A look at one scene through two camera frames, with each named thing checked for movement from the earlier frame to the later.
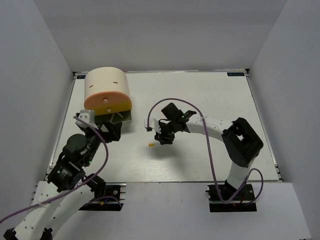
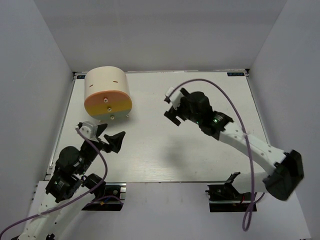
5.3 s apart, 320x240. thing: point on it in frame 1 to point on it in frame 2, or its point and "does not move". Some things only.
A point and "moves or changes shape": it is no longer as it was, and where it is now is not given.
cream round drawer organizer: (107, 91) does not move
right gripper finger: (165, 140) to (171, 114)
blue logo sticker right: (235, 74) does not move
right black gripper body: (168, 130) to (184, 109)
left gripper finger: (114, 132) to (115, 141)
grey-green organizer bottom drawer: (124, 117) moves or changes shape
